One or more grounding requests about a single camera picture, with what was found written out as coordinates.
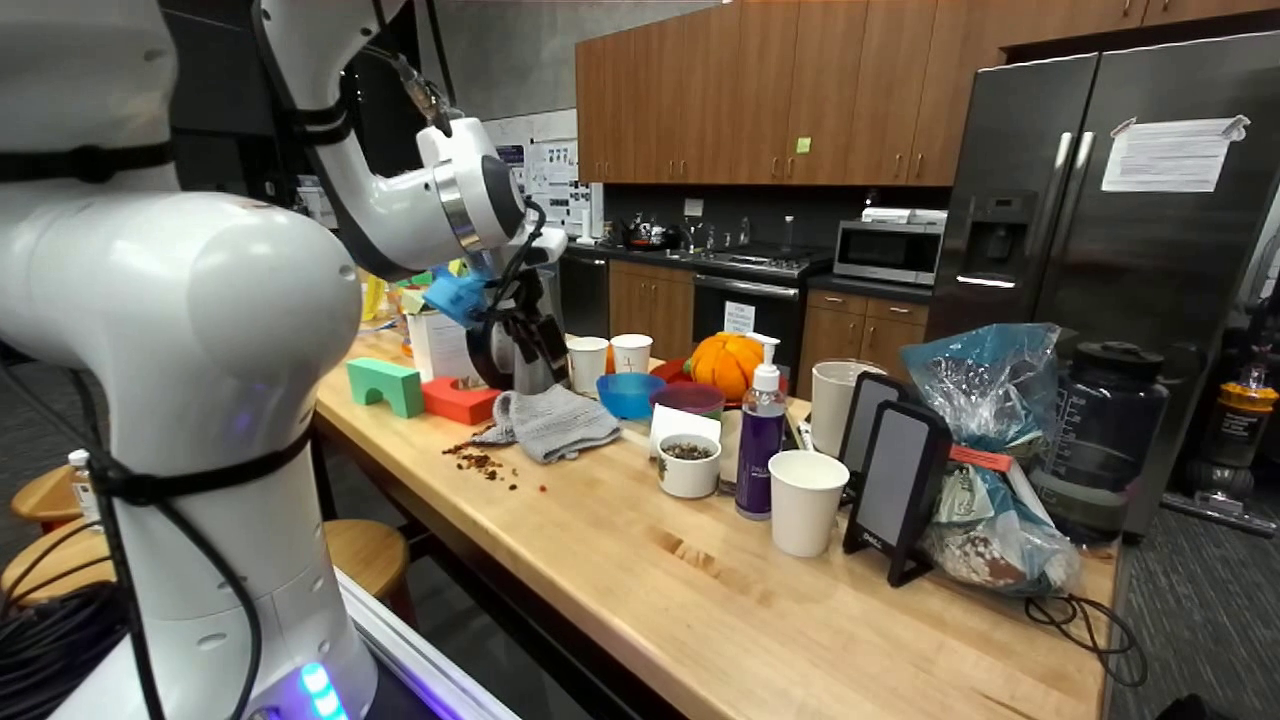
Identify white paper sheet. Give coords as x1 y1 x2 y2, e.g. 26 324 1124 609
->
1097 113 1253 200

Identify yellow upright vacuum cleaner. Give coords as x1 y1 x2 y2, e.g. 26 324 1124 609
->
1176 311 1280 515

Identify steel electric kettle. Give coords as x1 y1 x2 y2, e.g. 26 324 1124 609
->
463 316 562 401

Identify white tray on microwave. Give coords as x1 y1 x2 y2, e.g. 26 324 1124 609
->
855 205 952 233

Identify red foam block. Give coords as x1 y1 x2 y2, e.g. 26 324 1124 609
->
421 378 505 430

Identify silver microwave oven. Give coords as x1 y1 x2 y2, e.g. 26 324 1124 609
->
830 216 949 289

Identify black flat speaker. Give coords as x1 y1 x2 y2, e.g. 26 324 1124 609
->
836 369 906 499
838 395 954 594

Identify white box yellow lid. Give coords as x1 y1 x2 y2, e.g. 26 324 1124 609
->
399 308 475 389

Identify black steel refrigerator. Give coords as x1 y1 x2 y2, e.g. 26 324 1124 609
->
926 28 1280 535

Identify black steel oven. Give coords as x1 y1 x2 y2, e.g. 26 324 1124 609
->
686 256 813 384

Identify blue plastic bag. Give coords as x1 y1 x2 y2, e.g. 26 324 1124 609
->
900 321 1086 602

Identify brown cabinet above refrigerator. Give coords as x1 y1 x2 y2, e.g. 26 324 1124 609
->
992 0 1280 60

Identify black blender jar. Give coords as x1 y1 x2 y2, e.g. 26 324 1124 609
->
1030 336 1171 545

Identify brown lower cabinet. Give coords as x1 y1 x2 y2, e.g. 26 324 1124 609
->
604 256 699 363
794 279 937 395

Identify black floor cable bundle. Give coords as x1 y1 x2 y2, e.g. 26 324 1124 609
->
0 586 134 720

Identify blue plastic bowl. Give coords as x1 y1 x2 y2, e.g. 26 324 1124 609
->
593 371 666 430

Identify wide brown wall cabinet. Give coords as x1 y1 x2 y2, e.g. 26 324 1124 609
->
573 0 995 191

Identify orange pumpkin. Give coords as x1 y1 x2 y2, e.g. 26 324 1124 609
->
681 332 769 408

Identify tall gray cup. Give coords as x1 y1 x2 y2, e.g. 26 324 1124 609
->
809 357 883 462

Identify white wall poster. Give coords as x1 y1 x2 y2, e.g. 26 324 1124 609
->
484 108 597 243

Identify green purple bowl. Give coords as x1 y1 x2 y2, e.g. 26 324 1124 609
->
649 384 728 422

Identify purple soap bottle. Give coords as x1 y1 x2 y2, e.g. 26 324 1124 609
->
732 359 786 515

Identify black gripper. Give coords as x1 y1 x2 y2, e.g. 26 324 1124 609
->
484 264 573 401

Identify gray knitted cloth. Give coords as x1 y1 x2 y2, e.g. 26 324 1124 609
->
471 379 626 469

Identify round wooden stool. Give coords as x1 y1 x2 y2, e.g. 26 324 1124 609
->
0 523 120 613
319 515 415 623
8 465 87 533

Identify green foam arch block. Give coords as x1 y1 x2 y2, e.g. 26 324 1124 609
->
342 357 428 422

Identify small white ramekin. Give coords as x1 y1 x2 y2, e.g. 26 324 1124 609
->
651 434 722 504

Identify brown crumbs pile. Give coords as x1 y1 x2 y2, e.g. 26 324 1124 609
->
440 436 551 497

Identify black table cable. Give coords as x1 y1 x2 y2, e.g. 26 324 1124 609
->
1018 589 1150 694

